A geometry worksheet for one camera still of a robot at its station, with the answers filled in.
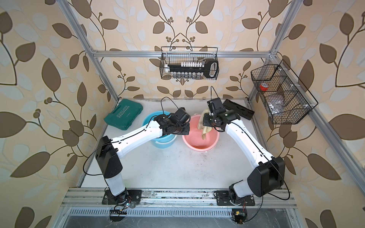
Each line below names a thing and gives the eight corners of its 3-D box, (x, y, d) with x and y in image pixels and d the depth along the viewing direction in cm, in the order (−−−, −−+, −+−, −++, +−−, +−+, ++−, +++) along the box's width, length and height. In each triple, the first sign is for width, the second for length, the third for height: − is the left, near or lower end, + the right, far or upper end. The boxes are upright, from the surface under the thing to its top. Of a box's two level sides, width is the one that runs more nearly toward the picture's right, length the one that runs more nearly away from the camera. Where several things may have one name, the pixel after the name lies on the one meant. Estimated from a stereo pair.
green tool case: (104, 122, 107) (101, 119, 103) (124, 101, 121) (122, 97, 118) (125, 131, 102) (123, 127, 99) (144, 108, 116) (142, 104, 113)
